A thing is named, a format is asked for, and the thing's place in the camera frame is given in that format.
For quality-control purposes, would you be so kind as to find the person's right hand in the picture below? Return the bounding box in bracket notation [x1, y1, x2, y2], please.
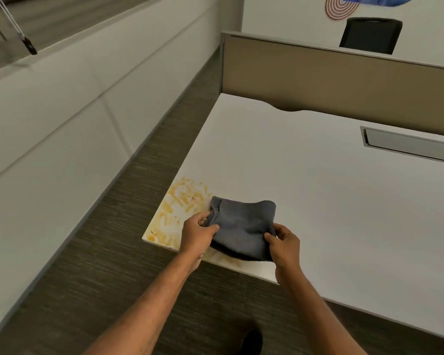
[264, 223, 301, 278]

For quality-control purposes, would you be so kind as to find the person's left hand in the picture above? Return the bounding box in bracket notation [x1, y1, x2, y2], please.
[179, 212, 220, 262]

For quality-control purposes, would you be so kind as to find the grey cleaning cloth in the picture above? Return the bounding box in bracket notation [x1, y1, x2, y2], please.
[203, 196, 277, 262]

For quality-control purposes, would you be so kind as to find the person's right forearm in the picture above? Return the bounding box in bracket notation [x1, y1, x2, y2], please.
[275, 268, 369, 355]

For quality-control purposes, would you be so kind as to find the person's left forearm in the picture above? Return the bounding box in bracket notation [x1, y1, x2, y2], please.
[82, 251, 204, 355]

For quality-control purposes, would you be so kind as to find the orange sauce stain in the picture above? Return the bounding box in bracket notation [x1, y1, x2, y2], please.
[147, 176, 242, 269]

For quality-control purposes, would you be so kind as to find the person's black shoe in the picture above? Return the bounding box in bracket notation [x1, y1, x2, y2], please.
[240, 328, 263, 355]

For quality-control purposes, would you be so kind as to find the beige desk divider panel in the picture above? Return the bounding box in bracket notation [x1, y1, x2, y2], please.
[221, 31, 444, 139]

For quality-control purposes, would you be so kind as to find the black office chair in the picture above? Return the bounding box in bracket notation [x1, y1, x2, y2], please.
[339, 17, 403, 55]

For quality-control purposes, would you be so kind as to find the window blind cord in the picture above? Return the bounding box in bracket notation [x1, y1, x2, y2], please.
[0, 0, 38, 56]

